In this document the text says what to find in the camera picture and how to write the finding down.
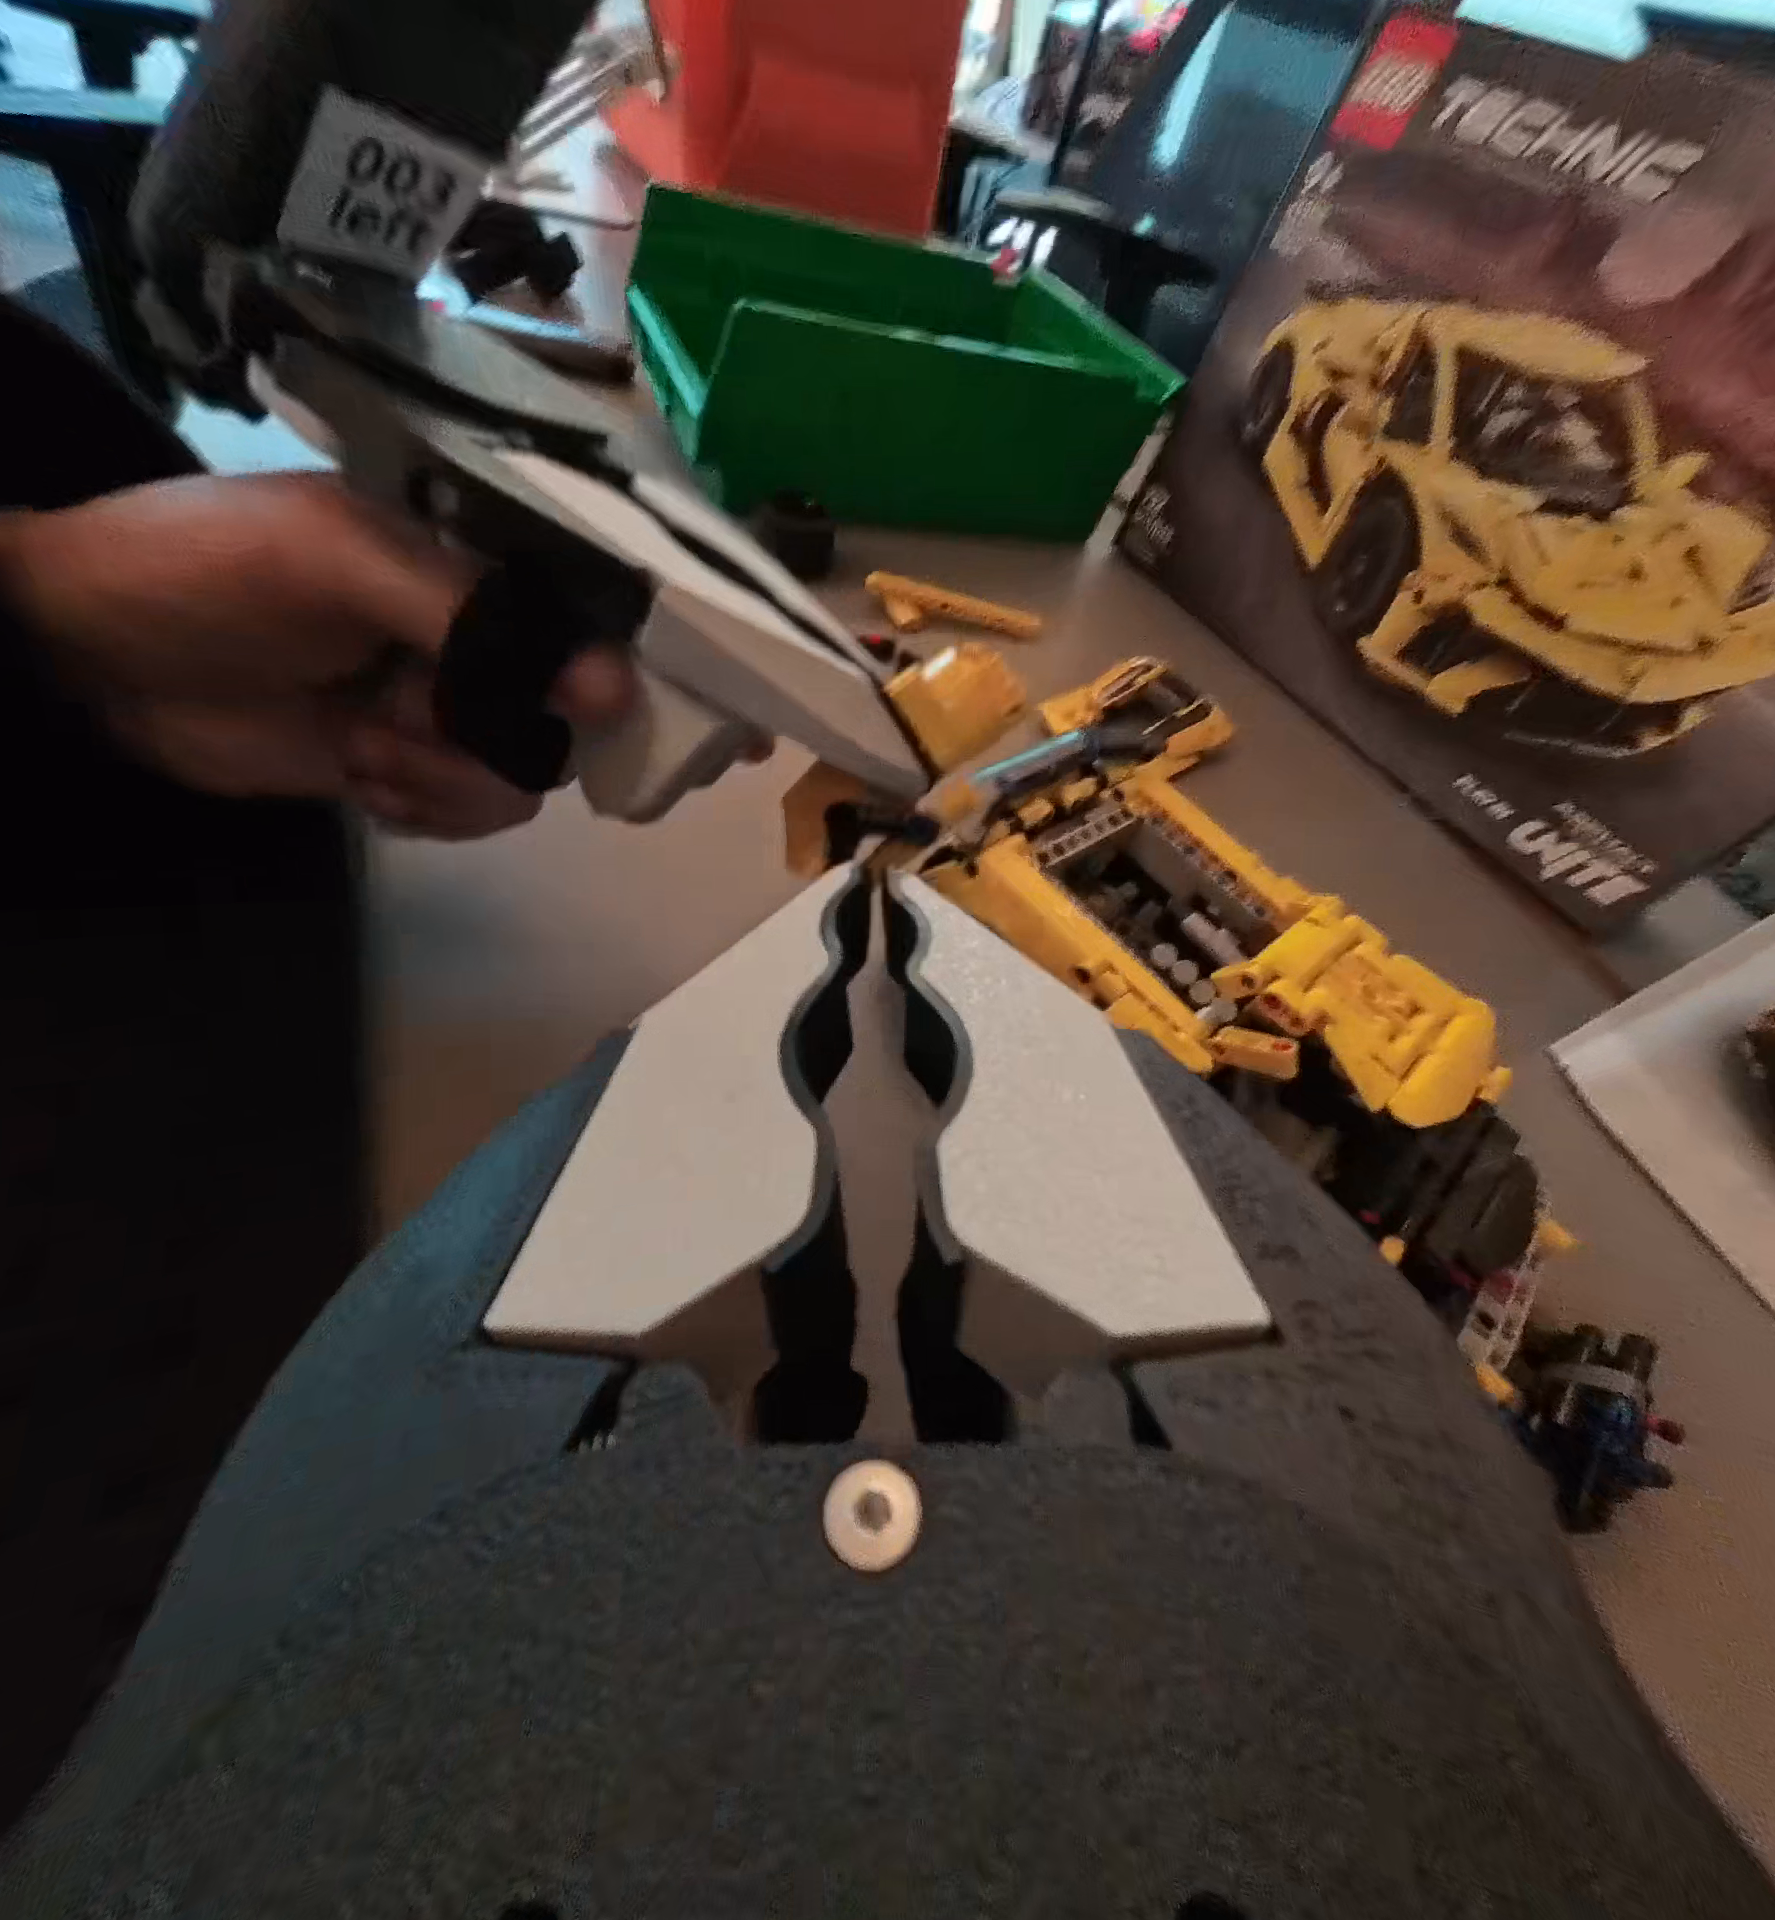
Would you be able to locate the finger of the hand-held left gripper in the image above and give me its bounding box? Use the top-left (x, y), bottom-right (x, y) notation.
top-left (264, 359), bottom-right (935, 803)
top-left (407, 277), bottom-right (910, 713)

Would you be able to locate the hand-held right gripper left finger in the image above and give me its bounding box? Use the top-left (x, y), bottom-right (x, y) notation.
top-left (483, 862), bottom-right (878, 1450)

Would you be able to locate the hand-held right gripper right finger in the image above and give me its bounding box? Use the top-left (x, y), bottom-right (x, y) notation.
top-left (888, 868), bottom-right (1276, 1450)

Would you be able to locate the yellow toy brick car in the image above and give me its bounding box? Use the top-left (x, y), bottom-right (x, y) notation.
top-left (781, 645), bottom-right (1578, 1351)

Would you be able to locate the person's left forearm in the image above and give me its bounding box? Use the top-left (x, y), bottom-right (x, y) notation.
top-left (0, 292), bottom-right (370, 1351)

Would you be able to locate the grey desk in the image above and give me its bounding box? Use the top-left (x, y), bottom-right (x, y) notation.
top-left (174, 149), bottom-right (1775, 1920)

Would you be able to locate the person's left hand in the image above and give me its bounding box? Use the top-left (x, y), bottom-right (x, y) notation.
top-left (0, 472), bottom-right (641, 843)

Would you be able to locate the black pouch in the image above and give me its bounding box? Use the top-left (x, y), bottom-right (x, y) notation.
top-left (452, 202), bottom-right (587, 303)

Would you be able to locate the black toy tyre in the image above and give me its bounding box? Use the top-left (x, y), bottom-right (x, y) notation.
top-left (758, 493), bottom-right (839, 581)

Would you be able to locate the long yellow brick beam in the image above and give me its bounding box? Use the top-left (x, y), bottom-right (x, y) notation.
top-left (866, 571), bottom-right (1047, 641)

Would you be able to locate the green plastic bin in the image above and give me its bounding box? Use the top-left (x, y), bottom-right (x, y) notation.
top-left (623, 182), bottom-right (1187, 547)

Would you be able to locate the red plastic tote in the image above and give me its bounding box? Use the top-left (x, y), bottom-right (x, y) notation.
top-left (610, 0), bottom-right (971, 242)

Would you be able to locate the toy car instruction booklet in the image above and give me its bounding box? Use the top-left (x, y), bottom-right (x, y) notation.
top-left (1555, 877), bottom-right (1775, 1351)

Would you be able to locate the black office chair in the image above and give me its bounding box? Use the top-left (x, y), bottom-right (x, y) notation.
top-left (961, 0), bottom-right (1369, 377)

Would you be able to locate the toy car box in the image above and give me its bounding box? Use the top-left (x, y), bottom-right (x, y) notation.
top-left (1113, 0), bottom-right (1775, 943)

